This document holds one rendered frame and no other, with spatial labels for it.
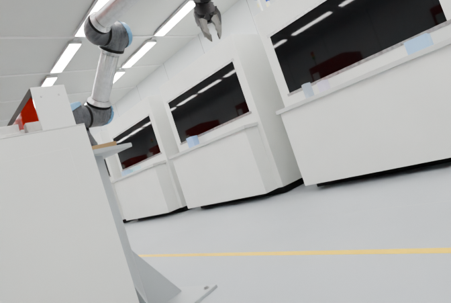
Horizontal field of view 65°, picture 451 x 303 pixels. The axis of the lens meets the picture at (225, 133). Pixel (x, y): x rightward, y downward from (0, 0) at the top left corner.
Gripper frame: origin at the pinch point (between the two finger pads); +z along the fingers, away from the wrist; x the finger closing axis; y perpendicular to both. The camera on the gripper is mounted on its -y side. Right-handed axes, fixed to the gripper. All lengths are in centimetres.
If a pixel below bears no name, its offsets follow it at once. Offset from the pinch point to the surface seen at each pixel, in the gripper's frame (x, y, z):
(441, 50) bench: -175, 100, 13
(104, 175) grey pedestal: 61, 49, 29
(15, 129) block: 71, -6, 14
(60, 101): 54, -16, 14
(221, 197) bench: -14, 347, 64
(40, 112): 59, -19, 16
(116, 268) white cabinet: 51, -18, 63
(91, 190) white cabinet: 51, -20, 41
